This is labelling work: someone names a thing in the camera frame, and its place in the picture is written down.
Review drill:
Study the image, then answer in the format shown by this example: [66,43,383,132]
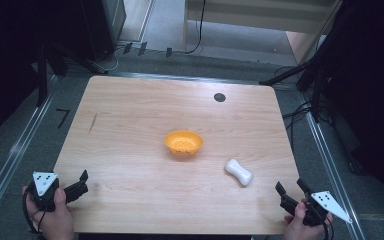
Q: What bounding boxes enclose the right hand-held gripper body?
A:
[299,189,353,228]

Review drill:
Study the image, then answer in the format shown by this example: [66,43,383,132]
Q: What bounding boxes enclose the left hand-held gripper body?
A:
[29,171,68,213]

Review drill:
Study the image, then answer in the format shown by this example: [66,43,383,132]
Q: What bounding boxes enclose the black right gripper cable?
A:
[313,203,335,240]

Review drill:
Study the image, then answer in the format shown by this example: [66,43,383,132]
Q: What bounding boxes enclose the metal floor rail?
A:
[108,71,262,86]
[0,75,60,225]
[300,93,366,240]

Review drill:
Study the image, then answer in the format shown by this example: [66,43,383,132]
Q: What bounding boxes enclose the person's left hand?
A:
[22,185,76,240]

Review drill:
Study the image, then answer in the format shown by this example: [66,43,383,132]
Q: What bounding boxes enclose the black floor cables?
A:
[273,65,334,141]

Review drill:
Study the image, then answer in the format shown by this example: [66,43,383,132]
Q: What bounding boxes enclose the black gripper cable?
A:
[313,203,335,240]
[22,185,48,235]

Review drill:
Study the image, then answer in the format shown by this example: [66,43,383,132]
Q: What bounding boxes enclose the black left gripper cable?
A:
[22,185,48,235]

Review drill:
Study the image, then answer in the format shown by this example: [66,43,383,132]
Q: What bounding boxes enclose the person's right hand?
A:
[283,198,334,240]

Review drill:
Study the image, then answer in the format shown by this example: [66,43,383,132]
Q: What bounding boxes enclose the orange perforated bowl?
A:
[163,130,204,157]

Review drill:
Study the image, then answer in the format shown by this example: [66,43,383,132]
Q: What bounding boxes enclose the white floor cable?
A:
[100,45,125,73]

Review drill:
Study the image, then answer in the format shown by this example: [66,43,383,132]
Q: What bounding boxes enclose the white shelf unit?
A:
[182,0,344,65]

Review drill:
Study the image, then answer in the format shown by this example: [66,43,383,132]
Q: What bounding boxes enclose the black metal stand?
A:
[34,39,68,108]
[259,0,348,124]

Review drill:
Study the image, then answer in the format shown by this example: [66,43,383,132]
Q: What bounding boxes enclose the dark cabinet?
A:
[78,0,128,62]

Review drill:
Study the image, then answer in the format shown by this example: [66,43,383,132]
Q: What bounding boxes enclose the white soap bar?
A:
[224,158,254,187]

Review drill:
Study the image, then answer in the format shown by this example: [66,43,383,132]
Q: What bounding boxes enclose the hanging black cable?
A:
[183,0,208,55]

